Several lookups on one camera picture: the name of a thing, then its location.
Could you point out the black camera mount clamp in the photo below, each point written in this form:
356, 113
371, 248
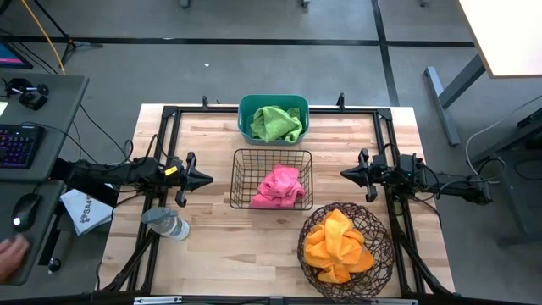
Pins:
31, 99

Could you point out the green microfiber towel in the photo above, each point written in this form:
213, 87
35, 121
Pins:
273, 123
295, 131

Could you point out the grey furniture foot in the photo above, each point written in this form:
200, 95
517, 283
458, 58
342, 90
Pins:
305, 3

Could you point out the black computer mouse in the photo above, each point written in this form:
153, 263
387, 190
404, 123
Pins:
25, 209

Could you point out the yellow sticker tag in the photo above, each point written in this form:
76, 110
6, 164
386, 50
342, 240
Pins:
170, 171

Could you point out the dark grey side desk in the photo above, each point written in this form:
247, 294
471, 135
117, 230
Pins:
46, 229

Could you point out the orange microfiber towel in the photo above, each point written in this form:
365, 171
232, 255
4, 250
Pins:
336, 237
334, 275

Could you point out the computer monitor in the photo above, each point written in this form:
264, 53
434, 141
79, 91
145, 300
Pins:
10, 57

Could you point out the silver metal bracket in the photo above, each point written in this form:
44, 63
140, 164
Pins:
156, 300

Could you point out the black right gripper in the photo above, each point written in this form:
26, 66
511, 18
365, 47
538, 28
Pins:
367, 173

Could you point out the grey table leg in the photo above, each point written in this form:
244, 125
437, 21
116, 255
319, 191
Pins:
442, 106

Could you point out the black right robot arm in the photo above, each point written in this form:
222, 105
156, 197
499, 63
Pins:
457, 188

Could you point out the white printed paper bag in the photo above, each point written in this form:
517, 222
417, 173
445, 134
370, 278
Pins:
89, 212

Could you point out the person's hand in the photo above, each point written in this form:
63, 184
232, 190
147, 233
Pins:
10, 258

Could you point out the teal plastic basket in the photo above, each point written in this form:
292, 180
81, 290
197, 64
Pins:
245, 106

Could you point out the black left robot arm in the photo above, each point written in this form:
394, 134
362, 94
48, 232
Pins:
127, 171

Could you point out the pink microfiber towel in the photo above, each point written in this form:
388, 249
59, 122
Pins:
283, 175
271, 199

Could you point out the black tripod stand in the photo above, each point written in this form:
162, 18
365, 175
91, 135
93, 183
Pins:
70, 42

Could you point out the black round knob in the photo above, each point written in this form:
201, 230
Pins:
54, 264

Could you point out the black backlit keyboard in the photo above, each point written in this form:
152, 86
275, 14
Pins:
17, 146

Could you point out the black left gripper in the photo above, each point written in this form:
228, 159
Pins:
189, 163

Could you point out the white table top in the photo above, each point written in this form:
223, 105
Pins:
508, 34

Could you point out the black table clamp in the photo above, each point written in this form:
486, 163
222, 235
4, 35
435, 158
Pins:
205, 103
341, 101

